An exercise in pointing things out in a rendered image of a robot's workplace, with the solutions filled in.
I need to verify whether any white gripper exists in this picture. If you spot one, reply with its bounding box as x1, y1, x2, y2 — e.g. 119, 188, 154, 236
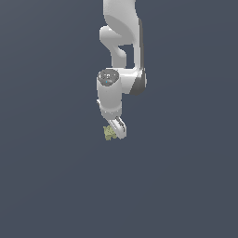
102, 115, 127, 140

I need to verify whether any small olive green object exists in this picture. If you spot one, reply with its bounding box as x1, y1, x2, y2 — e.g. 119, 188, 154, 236
103, 125, 118, 141

